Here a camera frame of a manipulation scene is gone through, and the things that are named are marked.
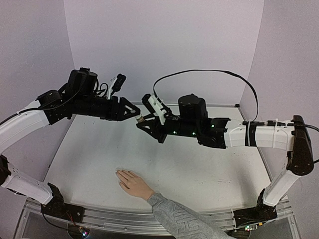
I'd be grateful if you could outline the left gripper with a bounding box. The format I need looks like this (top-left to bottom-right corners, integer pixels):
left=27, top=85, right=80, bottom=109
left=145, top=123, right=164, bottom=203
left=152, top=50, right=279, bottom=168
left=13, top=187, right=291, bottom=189
left=75, top=94, right=143, bottom=121

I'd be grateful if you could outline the green nail polish bottle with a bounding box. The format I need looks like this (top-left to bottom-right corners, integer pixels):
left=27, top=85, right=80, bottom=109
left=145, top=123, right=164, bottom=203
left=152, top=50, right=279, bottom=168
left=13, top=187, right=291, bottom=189
left=137, top=116, right=145, bottom=123

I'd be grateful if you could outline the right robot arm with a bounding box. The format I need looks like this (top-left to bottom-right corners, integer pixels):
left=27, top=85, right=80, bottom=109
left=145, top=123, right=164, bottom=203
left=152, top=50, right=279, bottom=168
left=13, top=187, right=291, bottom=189
left=136, top=94, right=315, bottom=209

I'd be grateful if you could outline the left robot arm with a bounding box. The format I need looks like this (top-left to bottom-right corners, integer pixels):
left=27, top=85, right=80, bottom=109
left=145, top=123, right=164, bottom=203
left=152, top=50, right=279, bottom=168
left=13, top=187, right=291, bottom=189
left=0, top=67, right=141, bottom=218

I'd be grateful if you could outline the grey sleeved forearm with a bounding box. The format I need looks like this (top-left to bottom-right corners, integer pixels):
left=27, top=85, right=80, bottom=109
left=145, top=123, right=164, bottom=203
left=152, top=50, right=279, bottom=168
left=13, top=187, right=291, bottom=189
left=147, top=193, right=232, bottom=239

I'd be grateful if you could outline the person's hand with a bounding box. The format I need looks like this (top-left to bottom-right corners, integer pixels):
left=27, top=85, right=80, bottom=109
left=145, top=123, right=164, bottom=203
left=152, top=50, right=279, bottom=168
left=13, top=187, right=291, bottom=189
left=116, top=170, right=155, bottom=201

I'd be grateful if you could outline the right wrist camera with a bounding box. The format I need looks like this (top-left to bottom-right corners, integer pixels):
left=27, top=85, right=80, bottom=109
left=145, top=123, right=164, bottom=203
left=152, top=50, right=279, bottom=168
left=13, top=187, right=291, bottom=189
left=142, top=94, right=171, bottom=125

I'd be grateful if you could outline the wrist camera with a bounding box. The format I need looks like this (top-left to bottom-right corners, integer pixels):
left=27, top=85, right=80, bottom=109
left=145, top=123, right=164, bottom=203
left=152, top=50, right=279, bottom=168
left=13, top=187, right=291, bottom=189
left=142, top=94, right=171, bottom=125
left=107, top=74, right=127, bottom=100

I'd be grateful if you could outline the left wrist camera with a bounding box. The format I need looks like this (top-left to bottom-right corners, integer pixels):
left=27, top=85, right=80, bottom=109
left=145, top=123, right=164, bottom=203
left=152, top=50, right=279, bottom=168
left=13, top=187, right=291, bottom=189
left=107, top=74, right=127, bottom=100

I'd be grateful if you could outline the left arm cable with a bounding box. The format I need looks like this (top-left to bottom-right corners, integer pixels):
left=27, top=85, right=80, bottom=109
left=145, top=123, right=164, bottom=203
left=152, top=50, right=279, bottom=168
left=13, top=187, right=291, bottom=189
left=0, top=77, right=110, bottom=126

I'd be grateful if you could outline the aluminium front rail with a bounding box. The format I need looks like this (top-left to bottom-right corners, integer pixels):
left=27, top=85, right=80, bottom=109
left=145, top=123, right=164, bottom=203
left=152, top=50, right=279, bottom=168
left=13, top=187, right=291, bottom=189
left=14, top=197, right=301, bottom=239

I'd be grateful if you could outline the right camera cable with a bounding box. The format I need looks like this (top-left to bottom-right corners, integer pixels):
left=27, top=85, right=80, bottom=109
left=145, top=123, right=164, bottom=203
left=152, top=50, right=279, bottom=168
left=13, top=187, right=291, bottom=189
left=153, top=69, right=259, bottom=122

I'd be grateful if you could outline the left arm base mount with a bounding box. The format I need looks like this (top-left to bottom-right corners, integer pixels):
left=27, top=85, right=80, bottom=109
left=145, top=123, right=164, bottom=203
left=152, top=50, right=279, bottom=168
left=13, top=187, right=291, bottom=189
left=41, top=196, right=85, bottom=223

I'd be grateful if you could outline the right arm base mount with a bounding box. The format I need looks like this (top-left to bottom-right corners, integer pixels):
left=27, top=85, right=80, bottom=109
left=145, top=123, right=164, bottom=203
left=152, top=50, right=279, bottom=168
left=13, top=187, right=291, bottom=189
left=234, top=203, right=278, bottom=229

